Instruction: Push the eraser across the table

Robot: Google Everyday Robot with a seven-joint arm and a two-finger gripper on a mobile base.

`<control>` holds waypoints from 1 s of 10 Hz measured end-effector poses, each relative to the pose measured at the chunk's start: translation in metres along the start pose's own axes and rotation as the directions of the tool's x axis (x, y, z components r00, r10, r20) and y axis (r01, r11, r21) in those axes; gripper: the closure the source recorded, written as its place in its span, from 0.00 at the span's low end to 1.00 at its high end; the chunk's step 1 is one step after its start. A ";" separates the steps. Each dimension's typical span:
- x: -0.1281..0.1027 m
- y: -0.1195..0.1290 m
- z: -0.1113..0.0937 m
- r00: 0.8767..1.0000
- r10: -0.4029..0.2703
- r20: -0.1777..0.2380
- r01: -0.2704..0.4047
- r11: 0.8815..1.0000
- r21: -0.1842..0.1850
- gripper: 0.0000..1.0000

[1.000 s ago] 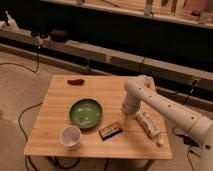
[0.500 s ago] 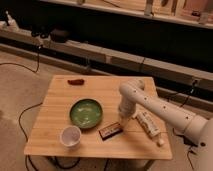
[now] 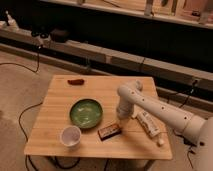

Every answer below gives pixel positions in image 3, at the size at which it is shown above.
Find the white spray bottle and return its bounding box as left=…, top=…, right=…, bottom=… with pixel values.
left=5, top=11, right=19, bottom=31

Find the white toothpaste tube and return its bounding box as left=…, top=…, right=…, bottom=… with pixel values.
left=136, top=111, right=164, bottom=147

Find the wooden table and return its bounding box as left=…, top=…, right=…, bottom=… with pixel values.
left=24, top=75, right=172, bottom=160

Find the black device on ledge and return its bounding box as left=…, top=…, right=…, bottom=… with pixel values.
left=50, top=29, right=69, bottom=43

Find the red sausage toy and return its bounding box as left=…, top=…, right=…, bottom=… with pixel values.
left=67, top=79, right=85, bottom=85

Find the green bowl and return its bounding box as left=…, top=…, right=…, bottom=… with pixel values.
left=69, top=99, right=103, bottom=129

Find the black floor cable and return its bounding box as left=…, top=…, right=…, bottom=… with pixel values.
left=18, top=101, right=44, bottom=171

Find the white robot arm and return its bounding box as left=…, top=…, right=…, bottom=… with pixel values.
left=116, top=80, right=213, bottom=171

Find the white eraser block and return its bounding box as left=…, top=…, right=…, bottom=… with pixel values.
left=131, top=110, right=139, bottom=119

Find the white paper cup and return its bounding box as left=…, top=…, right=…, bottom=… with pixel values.
left=60, top=125, right=81, bottom=148

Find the brown chocolate bar eraser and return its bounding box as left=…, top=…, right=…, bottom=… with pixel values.
left=98, top=124, right=122, bottom=141

